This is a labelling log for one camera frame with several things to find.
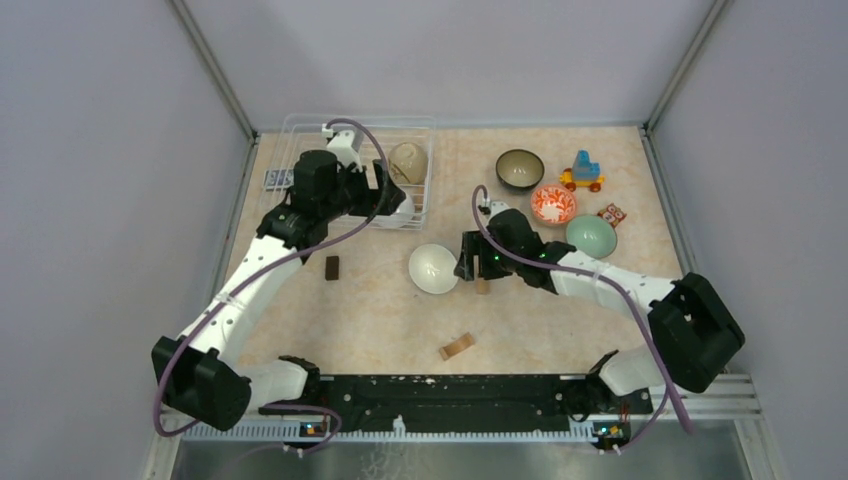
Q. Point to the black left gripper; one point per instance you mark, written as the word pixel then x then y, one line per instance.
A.
pixel 382 192

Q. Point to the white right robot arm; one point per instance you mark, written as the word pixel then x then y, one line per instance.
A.
pixel 689 334

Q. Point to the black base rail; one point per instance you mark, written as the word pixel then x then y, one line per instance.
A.
pixel 474 404

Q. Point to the light wooden block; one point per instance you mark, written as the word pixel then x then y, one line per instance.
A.
pixel 482 286

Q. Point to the blue playing card box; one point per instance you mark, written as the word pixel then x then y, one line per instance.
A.
pixel 278 179

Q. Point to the white footed bowl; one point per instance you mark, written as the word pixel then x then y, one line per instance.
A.
pixel 430 267

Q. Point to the white wire dish rack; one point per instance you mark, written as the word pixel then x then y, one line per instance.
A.
pixel 303 132

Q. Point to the dark brown wooden block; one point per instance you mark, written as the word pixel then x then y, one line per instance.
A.
pixel 332 268

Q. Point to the red owl number toy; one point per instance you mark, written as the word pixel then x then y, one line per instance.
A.
pixel 612 214

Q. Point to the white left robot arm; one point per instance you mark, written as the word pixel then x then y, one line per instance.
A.
pixel 196 373

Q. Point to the arched wooden block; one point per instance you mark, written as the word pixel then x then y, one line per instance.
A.
pixel 457 346

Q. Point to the toy brick car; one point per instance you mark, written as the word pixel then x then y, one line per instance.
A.
pixel 583 173

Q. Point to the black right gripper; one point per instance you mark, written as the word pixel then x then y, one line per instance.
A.
pixel 473 254

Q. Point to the plain white bowl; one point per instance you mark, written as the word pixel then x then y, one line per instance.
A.
pixel 404 214

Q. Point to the white orange patterned bowl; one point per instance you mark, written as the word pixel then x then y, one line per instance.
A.
pixel 553 204

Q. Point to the beige leaf pattern bowl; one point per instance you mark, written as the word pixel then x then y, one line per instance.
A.
pixel 408 164

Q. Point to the dark bowl cream inside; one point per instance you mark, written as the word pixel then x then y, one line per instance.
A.
pixel 519 170

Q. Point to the mint green bowl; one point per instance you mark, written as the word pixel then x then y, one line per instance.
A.
pixel 592 235

